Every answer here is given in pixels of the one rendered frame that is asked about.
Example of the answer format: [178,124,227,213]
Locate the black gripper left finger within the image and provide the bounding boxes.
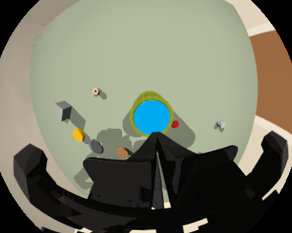
[83,132,158,209]

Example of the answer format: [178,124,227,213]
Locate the brown short cylinder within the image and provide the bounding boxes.
[117,147,129,157]

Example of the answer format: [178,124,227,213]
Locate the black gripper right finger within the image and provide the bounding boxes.
[156,132,238,208]

